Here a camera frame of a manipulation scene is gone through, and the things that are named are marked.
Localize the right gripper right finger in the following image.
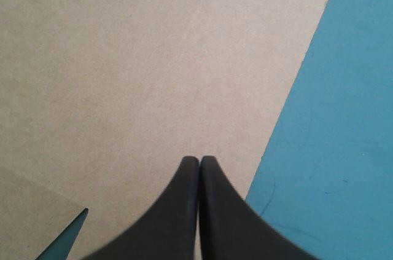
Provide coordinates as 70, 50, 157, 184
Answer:
198, 155, 320, 260

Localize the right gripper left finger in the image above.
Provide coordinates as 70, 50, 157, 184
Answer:
80, 156, 200, 260

